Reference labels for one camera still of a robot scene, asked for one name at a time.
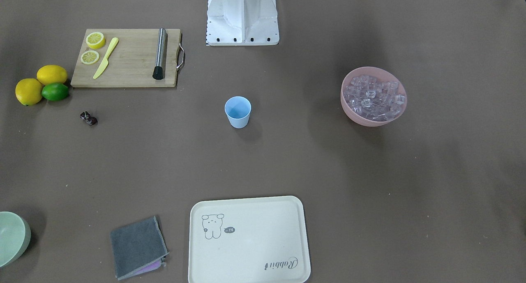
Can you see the green lime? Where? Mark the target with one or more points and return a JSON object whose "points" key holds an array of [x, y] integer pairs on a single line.
{"points": [[55, 91]]}

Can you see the pink bowl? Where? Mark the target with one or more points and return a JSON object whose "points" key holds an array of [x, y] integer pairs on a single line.
{"points": [[374, 71]]}

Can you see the whole lemon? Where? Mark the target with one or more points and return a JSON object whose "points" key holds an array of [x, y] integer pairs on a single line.
{"points": [[52, 73], [29, 91]]}

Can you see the lower lemon slice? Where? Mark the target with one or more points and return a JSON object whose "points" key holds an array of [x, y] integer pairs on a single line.
{"points": [[89, 57]]}

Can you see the light blue plastic cup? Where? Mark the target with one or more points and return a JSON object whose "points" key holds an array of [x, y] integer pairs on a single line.
{"points": [[238, 110]]}

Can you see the clear ice cubes pile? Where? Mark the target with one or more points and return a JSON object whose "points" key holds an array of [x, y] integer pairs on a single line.
{"points": [[370, 98]]}

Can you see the upper whole lemon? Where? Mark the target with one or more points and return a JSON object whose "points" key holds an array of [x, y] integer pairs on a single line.
{"points": [[52, 73]]}

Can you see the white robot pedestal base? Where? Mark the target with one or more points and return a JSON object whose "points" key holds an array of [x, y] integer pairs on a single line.
{"points": [[242, 23]]}

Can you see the lower whole lemon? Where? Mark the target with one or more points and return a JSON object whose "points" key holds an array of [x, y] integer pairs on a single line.
{"points": [[29, 91]]}

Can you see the lemon slice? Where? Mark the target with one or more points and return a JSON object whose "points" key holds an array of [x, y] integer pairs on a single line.
{"points": [[95, 40], [89, 57]]}

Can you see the grey folded cloth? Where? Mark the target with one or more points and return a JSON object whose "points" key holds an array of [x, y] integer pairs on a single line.
{"points": [[138, 248]]}

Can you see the dark red cherries pair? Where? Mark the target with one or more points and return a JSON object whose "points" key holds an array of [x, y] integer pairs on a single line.
{"points": [[88, 118]]}

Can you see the bamboo cutting board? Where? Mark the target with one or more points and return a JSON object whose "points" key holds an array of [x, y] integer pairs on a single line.
{"points": [[131, 64]]}

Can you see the steel muddler black tip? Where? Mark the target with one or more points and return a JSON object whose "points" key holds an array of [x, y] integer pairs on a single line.
{"points": [[160, 62]]}

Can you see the cream serving tray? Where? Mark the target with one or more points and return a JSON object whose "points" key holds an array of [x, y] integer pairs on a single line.
{"points": [[248, 240]]}

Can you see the upper lemon slice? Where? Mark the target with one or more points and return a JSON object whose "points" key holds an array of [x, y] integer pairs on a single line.
{"points": [[95, 40]]}

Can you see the mint green bowl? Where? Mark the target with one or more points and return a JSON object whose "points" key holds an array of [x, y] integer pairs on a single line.
{"points": [[15, 235]]}

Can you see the yellow plastic knife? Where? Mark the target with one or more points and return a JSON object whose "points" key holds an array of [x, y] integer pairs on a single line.
{"points": [[105, 61]]}

